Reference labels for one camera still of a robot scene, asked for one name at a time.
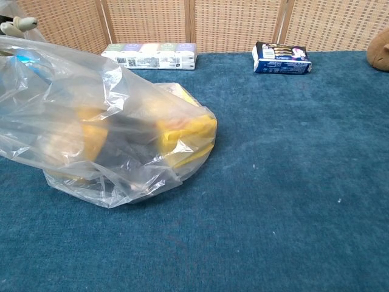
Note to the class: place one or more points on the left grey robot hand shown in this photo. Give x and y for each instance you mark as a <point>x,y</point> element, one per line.
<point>18,23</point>

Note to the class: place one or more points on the clear plastic bag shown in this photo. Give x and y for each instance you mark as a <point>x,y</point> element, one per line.
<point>76,97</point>

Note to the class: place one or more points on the blue pump bottle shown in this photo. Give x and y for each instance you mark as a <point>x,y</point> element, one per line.
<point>24,59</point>

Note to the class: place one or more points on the yellow round soft item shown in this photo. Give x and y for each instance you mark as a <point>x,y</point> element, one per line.
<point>91,134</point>

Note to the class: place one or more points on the multicolour tissue pack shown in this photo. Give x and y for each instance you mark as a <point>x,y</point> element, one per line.
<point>164,56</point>

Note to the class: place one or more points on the yellow snack box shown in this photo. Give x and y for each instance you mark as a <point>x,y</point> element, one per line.
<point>188,130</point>

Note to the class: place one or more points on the wicker folding screen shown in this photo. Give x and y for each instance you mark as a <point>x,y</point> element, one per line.
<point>237,21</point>

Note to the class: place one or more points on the dark blue pad pack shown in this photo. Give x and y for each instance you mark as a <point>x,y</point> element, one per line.
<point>282,59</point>

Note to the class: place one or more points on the blue table cloth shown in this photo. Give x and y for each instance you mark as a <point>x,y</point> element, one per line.
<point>288,182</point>

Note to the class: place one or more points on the brown plush toy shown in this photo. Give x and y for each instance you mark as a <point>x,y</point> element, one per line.
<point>380,53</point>

